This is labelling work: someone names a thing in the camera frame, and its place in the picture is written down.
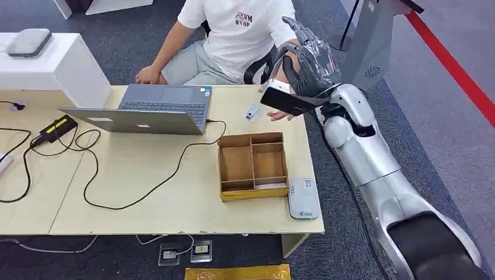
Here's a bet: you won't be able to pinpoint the person's right hand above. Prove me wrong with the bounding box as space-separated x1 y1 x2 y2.
135 64 162 85

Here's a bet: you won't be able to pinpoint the white furniture piece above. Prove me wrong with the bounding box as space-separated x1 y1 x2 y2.
52 0 155 20

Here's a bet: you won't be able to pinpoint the pale desk leg panel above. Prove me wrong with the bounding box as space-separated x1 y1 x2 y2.
281 233 311 259

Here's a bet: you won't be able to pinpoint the grey card reader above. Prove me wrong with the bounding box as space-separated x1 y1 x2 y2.
287 177 322 221

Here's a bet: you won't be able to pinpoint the grey floor cable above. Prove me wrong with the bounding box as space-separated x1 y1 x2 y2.
0 234 99 255

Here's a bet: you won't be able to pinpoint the white cable to socket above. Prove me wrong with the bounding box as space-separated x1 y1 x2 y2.
135 234 195 257

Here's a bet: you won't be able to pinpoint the clear purple strap loop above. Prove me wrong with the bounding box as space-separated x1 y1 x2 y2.
268 53 288 84

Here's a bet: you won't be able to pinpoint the black laptop charger cable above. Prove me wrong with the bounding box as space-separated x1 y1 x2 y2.
29 120 228 211

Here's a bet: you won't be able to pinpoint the white printed card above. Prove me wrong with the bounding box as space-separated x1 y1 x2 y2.
243 104 263 122

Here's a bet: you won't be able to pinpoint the black power adapter yellow labels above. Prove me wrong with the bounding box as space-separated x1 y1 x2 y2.
38 114 78 145

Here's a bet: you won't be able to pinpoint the person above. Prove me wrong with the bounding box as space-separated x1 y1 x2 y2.
160 0 298 86

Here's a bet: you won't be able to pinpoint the black plug with cable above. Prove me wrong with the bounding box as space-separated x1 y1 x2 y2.
0 100 26 113

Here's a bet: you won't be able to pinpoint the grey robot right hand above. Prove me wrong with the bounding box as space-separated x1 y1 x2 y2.
276 16 343 99

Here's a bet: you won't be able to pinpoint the grey flat device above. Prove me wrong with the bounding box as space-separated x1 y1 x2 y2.
5 28 53 59

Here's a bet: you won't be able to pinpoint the black mains cable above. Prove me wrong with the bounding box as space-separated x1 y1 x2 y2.
0 128 44 204

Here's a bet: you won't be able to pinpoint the black office chair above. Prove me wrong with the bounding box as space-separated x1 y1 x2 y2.
200 20 280 85

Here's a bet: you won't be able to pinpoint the grey laptop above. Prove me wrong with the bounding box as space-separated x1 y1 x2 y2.
57 83 213 137

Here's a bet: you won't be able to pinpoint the black pole stand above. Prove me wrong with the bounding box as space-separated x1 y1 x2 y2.
328 0 361 52

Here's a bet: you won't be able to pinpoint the floor socket yellow label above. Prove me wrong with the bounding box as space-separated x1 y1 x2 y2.
190 240 214 264

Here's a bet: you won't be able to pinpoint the white power strip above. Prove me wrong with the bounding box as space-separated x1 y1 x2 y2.
0 153 15 178

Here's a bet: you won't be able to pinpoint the white cabinet block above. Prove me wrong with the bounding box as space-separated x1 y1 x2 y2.
0 33 112 110

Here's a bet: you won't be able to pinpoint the wooden compartment box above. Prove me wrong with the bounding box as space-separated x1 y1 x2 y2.
217 132 290 202

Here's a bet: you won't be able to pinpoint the person's left hand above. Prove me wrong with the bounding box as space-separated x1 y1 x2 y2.
266 110 296 123

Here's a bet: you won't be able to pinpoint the grey kiosk stand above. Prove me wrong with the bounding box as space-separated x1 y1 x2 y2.
315 0 424 124

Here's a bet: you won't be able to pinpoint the yellow package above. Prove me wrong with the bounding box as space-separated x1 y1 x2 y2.
184 264 292 280

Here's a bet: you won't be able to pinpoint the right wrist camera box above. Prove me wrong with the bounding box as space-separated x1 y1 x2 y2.
260 78 329 117

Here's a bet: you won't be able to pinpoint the floor socket with plug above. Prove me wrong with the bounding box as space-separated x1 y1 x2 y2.
157 242 181 267

